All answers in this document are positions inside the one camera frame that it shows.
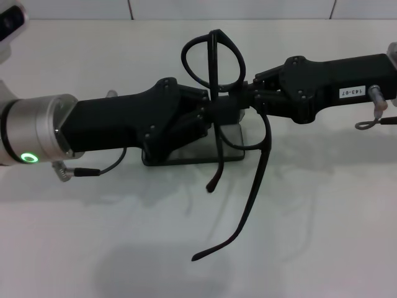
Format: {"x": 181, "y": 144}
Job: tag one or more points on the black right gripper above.
{"x": 316, "y": 83}

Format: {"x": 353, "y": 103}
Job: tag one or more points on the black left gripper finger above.
{"x": 226, "y": 105}
{"x": 226, "y": 118}

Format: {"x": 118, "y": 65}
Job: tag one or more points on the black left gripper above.
{"x": 124, "y": 121}

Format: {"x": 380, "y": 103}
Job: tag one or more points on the black round-frame glasses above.
{"x": 212, "y": 62}

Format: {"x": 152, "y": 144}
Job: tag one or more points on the black glasses case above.
{"x": 192, "y": 159}

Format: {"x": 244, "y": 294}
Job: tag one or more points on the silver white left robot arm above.
{"x": 37, "y": 124}

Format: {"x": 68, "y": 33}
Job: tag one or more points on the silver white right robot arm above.
{"x": 393, "y": 56}

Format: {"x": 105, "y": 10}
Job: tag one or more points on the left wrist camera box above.
{"x": 10, "y": 21}

